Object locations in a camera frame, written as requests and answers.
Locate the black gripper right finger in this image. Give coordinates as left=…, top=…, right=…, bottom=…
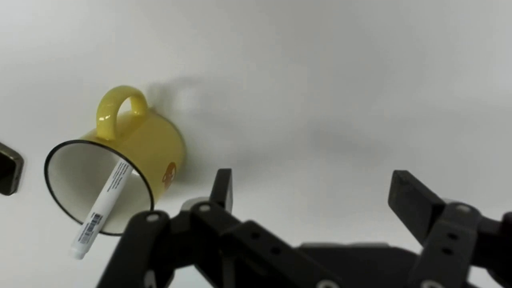
left=385, top=168, right=512, bottom=288

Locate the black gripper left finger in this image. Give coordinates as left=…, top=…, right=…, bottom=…
left=94, top=168, right=342, bottom=288

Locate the blue capped white marker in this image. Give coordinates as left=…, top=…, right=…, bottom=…
left=70, top=157, right=135, bottom=261

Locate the yellow enamel mug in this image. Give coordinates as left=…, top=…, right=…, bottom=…
left=42, top=83, right=188, bottom=238

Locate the black smartphone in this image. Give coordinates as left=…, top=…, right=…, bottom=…
left=0, top=141, right=25, bottom=197

